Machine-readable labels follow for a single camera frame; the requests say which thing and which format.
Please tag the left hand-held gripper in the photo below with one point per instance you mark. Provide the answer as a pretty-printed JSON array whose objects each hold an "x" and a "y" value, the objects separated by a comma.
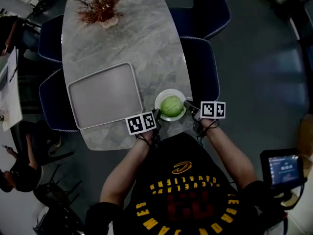
[{"x": 141, "y": 123}]

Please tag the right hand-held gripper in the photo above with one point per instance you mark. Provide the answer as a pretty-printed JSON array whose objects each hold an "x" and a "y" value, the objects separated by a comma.
[{"x": 212, "y": 110}]

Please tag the green cabbage vegetable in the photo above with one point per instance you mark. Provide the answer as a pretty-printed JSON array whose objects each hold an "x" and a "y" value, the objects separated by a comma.
[{"x": 172, "y": 106}]

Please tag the person's left forearm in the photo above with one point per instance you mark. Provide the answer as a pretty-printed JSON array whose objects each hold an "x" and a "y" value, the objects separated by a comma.
[{"x": 122, "y": 172}]

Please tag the person's right forearm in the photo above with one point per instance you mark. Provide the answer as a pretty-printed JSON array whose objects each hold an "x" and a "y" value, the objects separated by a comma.
[{"x": 234, "y": 160}]

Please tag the white round plate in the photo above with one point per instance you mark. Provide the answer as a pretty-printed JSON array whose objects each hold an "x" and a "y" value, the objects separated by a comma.
[{"x": 159, "y": 101}]

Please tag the dark blue chair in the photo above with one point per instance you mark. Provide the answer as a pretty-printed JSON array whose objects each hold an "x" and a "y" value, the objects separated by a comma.
[
  {"x": 207, "y": 13},
  {"x": 51, "y": 40},
  {"x": 203, "y": 70},
  {"x": 56, "y": 101}
]

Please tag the person's black printed shirt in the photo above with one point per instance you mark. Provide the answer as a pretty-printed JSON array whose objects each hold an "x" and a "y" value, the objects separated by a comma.
[{"x": 185, "y": 160}]

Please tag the grey rectangular tray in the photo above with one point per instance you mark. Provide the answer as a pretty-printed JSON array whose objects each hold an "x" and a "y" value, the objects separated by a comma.
[{"x": 105, "y": 94}]

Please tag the grey marble table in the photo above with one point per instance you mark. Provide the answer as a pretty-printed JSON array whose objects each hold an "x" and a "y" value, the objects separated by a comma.
[{"x": 146, "y": 45}]

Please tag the black monitor with lit screen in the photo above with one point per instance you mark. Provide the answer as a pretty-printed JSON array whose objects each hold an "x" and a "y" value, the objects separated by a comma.
[{"x": 284, "y": 170}]

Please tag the brown cardboard box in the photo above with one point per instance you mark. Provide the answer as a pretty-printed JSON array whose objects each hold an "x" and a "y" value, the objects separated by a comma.
[{"x": 305, "y": 136}]

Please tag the red dried plant in pot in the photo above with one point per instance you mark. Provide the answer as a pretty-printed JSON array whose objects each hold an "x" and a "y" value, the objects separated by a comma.
[{"x": 101, "y": 7}]

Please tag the black folding chair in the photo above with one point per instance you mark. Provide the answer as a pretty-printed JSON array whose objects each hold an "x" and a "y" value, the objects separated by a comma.
[{"x": 56, "y": 192}]

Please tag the white desk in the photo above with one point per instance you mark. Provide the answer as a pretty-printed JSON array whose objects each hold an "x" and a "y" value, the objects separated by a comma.
[{"x": 11, "y": 99}]

